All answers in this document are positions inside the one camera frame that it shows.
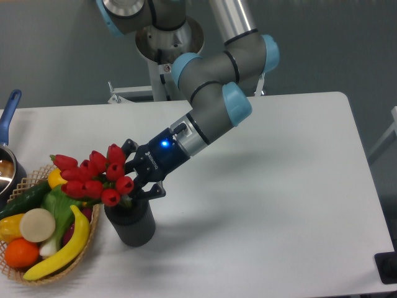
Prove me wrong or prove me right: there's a woven wicker basket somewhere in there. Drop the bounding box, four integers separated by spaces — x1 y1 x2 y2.
1 165 100 285

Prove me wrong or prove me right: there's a black device at table edge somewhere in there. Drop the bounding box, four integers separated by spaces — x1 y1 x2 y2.
374 251 396 284

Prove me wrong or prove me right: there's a green cucumber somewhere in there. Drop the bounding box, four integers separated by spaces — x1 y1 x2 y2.
1 181 51 219

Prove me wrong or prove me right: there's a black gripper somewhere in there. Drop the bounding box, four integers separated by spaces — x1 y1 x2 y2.
121 128 190 201

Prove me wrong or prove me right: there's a dark red vegetable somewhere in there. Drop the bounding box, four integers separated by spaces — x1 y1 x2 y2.
62 207 92 246

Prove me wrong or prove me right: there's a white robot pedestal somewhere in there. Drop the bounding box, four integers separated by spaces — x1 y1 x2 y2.
107 18 267 104

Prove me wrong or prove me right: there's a green bok choy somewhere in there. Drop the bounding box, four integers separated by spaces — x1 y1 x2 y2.
39 185 83 259

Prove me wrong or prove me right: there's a white frame at right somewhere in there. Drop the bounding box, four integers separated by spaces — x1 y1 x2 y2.
367 106 396 165

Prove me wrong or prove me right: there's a beige round disc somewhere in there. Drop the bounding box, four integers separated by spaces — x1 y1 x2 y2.
19 208 56 243

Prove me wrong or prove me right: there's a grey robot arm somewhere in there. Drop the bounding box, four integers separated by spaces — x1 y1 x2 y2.
96 1 280 201

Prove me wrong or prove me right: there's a dark grey ribbed vase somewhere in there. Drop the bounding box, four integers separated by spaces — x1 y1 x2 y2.
104 201 156 247

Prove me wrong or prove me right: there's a blue handled saucepan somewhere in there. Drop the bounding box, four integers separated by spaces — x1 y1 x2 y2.
1 89 27 209

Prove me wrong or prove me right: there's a yellow banana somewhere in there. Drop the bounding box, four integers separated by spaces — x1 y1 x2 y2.
23 205 90 281

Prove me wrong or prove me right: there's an orange fruit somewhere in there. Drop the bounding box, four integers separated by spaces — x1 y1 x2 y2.
4 238 39 268

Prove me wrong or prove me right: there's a yellow bell pepper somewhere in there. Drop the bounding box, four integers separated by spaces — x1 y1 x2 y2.
0 214 24 243

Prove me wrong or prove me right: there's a red tulip bouquet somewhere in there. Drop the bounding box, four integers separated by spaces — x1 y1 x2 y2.
50 144 135 208

